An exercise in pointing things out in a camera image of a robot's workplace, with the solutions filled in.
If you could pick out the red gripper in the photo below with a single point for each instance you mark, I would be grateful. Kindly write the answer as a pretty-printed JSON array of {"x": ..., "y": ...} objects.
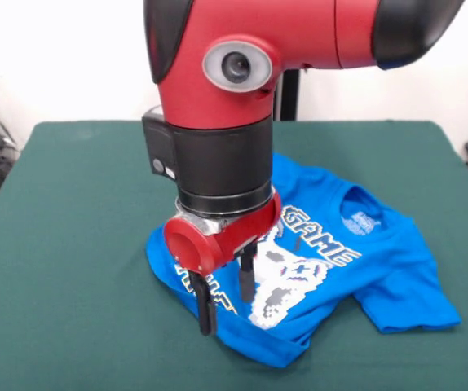
[{"x": 226, "y": 244}]

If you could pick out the blue game-controller print t-shirt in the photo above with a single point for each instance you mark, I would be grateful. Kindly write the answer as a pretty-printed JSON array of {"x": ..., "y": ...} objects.
[{"x": 381, "y": 277}]

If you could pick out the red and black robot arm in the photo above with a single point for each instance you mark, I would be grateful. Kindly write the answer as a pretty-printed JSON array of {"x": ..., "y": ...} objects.
[{"x": 238, "y": 102}]

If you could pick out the dark green table cloth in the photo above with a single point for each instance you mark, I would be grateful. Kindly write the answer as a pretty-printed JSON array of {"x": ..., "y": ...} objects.
[{"x": 75, "y": 326}]

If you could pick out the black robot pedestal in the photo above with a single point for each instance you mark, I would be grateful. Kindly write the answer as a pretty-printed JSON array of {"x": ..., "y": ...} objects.
[{"x": 289, "y": 95}]

